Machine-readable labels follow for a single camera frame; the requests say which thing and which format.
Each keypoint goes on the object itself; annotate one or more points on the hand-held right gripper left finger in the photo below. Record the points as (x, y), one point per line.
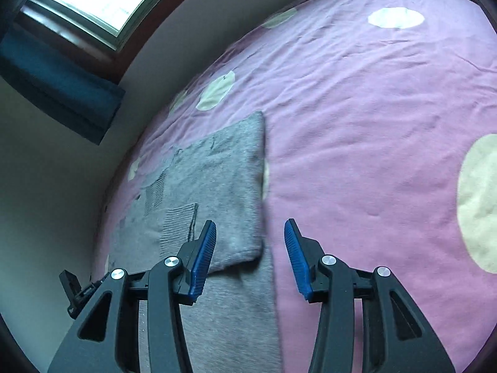
(202, 258)

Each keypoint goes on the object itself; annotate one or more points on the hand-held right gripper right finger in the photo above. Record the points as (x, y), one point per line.
(297, 260)

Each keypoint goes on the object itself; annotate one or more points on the grey knit sweater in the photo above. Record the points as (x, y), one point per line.
(225, 186)

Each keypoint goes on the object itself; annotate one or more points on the pink dotted bed sheet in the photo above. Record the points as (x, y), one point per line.
(349, 124)

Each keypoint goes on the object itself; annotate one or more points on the blue roller blind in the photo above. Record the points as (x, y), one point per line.
(58, 85)

